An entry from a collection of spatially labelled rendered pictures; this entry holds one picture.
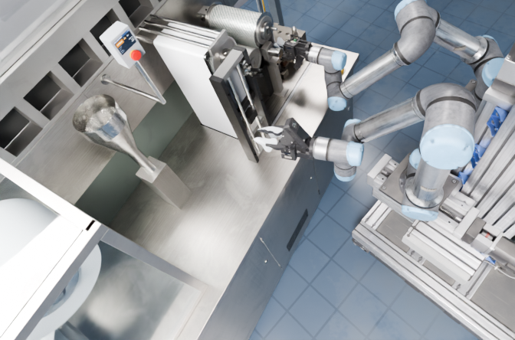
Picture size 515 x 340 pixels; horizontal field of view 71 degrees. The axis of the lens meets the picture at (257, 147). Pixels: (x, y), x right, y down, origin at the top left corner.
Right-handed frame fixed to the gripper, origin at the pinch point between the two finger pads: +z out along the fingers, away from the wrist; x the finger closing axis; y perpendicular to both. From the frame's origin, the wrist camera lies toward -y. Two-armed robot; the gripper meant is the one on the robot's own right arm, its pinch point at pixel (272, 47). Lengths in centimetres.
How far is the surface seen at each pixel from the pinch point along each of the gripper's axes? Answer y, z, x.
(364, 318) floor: -109, -78, 74
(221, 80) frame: 35, -16, 48
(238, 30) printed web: 18.8, 6.0, 11.8
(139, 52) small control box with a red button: 55, -3, 60
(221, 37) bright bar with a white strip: 36.1, -5.3, 32.5
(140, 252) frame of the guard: 32, -25, 103
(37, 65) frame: 53, 31, 75
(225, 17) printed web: 21.7, 13.5, 9.1
